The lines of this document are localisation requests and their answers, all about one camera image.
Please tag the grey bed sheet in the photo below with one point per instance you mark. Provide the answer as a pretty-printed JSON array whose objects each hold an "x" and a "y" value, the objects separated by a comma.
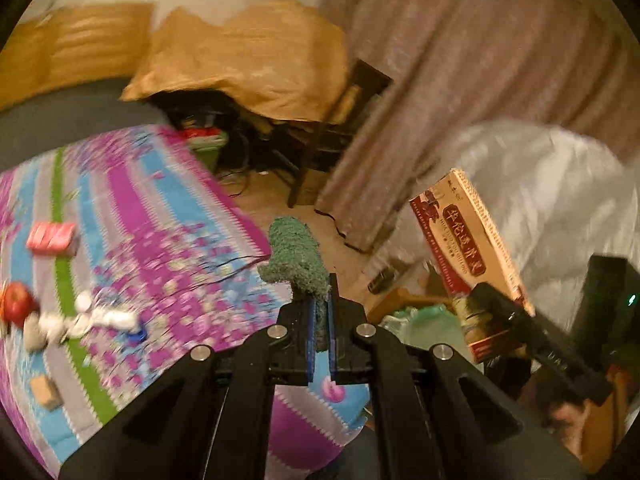
[{"x": 75, "y": 120}]

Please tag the brown box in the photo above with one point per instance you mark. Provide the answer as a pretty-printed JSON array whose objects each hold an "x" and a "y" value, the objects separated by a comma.
[{"x": 45, "y": 392}]

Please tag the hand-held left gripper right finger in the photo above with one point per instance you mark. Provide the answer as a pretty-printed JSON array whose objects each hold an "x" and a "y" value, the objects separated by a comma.
[{"x": 345, "y": 340}]

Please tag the floral striped bedsheet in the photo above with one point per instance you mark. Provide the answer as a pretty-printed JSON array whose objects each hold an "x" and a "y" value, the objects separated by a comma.
[{"x": 175, "y": 270}]

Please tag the white satin cloth cover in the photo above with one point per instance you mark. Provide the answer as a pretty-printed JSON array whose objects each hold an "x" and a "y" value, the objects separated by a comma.
[{"x": 550, "y": 200}]

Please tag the trash bin with green bag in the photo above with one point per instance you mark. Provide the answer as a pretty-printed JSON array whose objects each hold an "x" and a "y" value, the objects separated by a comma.
[{"x": 415, "y": 317}]

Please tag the grey paper ball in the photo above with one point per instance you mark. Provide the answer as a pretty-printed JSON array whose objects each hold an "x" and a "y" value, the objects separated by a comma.
[{"x": 35, "y": 337}]

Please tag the blue bottle cap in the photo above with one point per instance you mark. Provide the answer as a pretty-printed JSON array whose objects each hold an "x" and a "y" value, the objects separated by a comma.
[{"x": 137, "y": 336}]

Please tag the person's right hand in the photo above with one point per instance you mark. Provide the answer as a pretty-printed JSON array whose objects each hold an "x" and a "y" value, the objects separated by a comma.
[{"x": 567, "y": 422}]

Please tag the golden cloth cover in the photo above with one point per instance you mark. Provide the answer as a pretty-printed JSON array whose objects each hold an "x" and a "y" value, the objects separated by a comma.
[{"x": 240, "y": 55}]

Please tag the dark wooden chair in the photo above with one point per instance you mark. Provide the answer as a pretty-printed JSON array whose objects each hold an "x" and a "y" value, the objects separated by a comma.
[{"x": 365, "y": 80}]

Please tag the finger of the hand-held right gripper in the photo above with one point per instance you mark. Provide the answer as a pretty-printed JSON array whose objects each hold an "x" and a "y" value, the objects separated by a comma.
[{"x": 505, "y": 307}]

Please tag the wooden headboard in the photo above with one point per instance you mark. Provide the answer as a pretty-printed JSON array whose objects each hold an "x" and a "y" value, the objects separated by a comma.
[{"x": 75, "y": 45}]

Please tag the pink patterned curtain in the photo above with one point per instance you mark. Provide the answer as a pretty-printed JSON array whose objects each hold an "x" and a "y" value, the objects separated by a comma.
[{"x": 475, "y": 60}]

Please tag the red tan patterned carton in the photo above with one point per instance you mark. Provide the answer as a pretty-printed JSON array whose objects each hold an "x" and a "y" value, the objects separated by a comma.
[{"x": 460, "y": 240}]

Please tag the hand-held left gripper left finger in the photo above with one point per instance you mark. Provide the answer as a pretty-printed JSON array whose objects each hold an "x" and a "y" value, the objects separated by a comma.
[{"x": 310, "y": 345}]

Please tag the red apple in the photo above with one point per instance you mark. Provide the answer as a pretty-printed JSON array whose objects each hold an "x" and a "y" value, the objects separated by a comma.
[{"x": 17, "y": 305}]

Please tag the green plastic bucket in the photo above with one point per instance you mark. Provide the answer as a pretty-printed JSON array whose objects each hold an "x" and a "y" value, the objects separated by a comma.
[{"x": 207, "y": 154}]

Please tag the red white packet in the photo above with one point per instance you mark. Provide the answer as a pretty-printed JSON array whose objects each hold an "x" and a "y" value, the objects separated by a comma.
[{"x": 200, "y": 134}]

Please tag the pink box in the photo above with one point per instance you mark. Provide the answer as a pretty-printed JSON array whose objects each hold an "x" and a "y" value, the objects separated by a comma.
[{"x": 50, "y": 237}]

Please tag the green scouring cloth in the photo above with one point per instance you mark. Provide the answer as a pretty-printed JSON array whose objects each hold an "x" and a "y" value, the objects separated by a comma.
[{"x": 292, "y": 255}]

